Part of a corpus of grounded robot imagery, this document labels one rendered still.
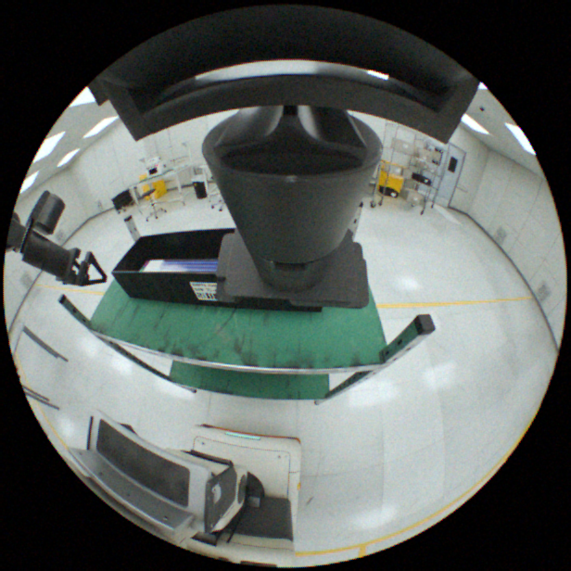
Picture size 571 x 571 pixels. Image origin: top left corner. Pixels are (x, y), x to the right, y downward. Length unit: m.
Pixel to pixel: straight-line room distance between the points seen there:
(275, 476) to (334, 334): 0.86
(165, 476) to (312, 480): 1.15
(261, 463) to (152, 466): 0.78
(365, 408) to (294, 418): 0.50
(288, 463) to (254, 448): 0.19
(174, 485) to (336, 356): 0.36
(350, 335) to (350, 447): 1.08
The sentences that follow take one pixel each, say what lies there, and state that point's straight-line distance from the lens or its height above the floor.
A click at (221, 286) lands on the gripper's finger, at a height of 1.17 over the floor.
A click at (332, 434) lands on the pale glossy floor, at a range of 1.33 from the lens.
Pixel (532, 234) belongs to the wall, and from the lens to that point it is 7.20.
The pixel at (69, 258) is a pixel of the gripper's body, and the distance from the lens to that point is 0.43.
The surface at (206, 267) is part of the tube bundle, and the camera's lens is 0.48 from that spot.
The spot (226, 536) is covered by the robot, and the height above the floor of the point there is 0.74.
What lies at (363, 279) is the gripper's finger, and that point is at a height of 1.18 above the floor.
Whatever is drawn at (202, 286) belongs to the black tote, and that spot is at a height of 1.02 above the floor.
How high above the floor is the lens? 1.29
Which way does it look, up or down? 48 degrees down
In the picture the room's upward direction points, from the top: straight up
